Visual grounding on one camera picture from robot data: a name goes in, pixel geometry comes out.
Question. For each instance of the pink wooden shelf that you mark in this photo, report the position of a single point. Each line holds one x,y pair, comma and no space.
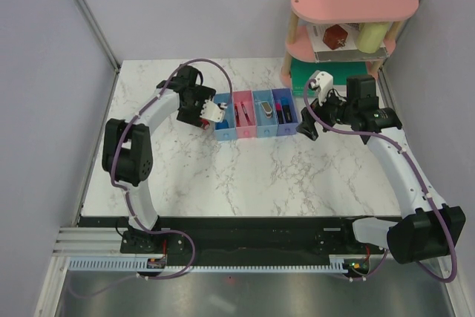
298,45

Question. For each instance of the grey white eraser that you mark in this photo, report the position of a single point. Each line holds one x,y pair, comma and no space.
267,108

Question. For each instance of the pale yellow cylinder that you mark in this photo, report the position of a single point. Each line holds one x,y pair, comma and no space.
371,35

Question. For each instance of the red gel pen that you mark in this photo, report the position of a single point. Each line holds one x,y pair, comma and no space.
245,113

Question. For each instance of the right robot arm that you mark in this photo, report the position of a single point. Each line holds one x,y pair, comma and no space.
429,227

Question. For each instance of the blue cap black highlighter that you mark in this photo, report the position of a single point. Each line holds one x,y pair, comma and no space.
286,108

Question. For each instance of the red black stamp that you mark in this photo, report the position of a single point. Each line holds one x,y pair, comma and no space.
204,124

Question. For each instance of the dark red cube box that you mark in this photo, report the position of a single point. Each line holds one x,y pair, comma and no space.
335,37

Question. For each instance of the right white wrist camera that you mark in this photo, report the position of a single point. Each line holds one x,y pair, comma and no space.
321,82

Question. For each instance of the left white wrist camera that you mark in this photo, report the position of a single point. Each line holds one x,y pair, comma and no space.
213,112

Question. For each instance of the white cable duct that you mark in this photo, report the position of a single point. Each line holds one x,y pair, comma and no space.
144,264

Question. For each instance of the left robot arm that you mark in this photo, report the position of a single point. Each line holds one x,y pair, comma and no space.
127,148

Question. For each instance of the purple drawer bin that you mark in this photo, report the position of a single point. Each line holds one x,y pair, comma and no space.
286,129

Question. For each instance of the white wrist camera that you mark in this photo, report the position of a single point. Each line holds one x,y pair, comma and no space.
321,82
213,112

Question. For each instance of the light blue drawer bin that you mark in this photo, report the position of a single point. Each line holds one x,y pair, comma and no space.
225,130

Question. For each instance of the white book on shelf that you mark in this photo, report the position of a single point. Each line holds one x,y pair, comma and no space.
349,53

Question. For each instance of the pink drawer bin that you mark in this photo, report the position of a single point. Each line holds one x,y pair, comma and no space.
245,131

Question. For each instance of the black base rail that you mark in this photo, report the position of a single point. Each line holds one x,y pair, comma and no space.
240,241

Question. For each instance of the pink cap black highlighter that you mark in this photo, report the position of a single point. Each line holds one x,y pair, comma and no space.
279,113

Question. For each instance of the red black pen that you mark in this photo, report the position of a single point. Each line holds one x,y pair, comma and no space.
237,116

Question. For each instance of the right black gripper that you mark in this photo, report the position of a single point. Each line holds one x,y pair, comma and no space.
307,125

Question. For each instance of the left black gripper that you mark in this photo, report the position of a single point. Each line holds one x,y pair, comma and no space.
202,93

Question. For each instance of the blue grey eraser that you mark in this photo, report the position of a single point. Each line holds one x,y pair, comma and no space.
222,125

